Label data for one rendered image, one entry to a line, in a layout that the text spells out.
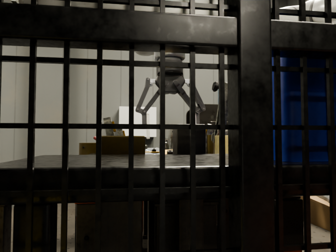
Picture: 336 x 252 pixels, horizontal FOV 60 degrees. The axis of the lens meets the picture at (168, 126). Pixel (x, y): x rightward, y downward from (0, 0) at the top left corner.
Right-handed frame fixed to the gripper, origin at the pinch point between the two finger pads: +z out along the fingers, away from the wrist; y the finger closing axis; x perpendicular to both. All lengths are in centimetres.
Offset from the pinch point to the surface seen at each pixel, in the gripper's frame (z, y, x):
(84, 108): -38, 61, -279
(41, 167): 4, 19, 54
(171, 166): 4, 8, 54
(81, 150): 4.2, 24.6, -2.5
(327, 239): 39, -58, -17
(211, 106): -10.6, -20.0, -27.6
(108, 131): -1.1, 17.4, -3.6
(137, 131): -8, 0, -262
